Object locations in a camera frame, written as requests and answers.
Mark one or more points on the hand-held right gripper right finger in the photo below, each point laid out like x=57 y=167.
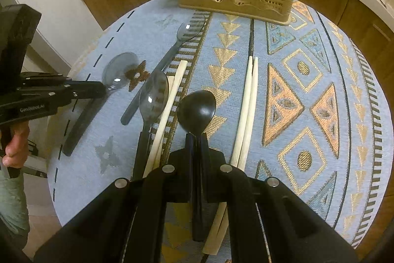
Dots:
x=215 y=176

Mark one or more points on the blue patterned tablecloth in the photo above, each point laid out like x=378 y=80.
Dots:
x=215 y=44

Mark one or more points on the translucent grey fork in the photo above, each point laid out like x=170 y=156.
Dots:
x=184 y=33

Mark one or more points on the black spoon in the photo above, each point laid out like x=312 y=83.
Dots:
x=197 y=110

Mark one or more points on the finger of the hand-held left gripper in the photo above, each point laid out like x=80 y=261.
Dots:
x=83 y=92

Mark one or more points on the person's left hand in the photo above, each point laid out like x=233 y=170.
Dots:
x=15 y=142

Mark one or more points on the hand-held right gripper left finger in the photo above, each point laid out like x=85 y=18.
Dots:
x=181 y=173

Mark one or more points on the person's left forearm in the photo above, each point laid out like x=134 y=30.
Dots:
x=10 y=201

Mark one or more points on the translucent grey spoon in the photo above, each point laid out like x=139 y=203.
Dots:
x=115 y=69
x=154 y=99

